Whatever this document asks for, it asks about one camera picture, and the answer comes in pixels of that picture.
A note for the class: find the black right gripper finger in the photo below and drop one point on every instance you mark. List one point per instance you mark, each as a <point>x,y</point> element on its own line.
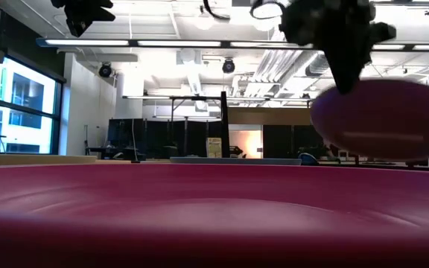
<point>346,70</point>

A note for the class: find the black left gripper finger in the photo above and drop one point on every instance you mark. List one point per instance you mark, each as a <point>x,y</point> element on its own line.
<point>77,28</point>

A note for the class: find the purple plate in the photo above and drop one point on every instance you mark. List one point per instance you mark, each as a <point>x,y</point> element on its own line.
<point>386,119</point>

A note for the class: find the magenta plate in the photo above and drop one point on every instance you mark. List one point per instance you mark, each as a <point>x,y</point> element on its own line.
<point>214,208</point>

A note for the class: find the long overhead light bar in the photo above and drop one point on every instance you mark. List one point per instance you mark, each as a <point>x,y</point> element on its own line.
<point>88,42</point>

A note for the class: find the black ceiling spotlight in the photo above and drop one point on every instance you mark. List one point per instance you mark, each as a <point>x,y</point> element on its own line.
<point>228,67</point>
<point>105,70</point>

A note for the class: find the black ceiling track fixture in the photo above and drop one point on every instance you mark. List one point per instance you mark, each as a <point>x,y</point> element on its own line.
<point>400,3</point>

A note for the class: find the large glass window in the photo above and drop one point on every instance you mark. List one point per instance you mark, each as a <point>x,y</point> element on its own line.
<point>24,93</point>

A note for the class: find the blue rounded object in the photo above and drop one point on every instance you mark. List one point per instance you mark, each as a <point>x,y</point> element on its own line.
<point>307,160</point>

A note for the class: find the black room partition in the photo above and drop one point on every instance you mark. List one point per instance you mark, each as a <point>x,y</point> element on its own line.
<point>278,141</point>
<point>155,137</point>

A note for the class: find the round white ceiling lamp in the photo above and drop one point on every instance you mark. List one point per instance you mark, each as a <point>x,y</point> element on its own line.
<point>204,21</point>

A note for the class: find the yellowish standing sign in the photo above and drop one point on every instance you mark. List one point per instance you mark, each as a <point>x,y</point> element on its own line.
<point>214,147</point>

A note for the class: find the silver ceiling duct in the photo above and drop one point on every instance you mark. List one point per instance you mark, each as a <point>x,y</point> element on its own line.
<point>274,70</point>

